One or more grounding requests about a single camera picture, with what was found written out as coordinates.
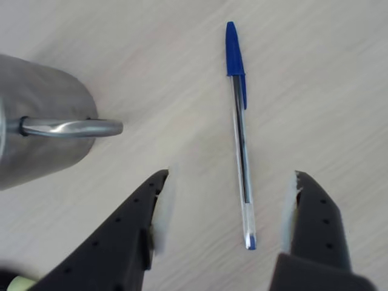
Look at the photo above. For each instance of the silver metal cup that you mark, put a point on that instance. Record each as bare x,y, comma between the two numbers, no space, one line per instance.
45,97

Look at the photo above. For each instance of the yellow Stabilo Boss highlighter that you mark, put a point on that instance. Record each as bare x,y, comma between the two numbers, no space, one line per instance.
21,280

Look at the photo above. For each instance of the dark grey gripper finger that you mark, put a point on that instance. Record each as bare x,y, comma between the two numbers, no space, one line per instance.
321,236
106,257

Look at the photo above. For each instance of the blue capped ballpoint pen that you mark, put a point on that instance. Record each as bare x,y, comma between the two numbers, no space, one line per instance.
235,51

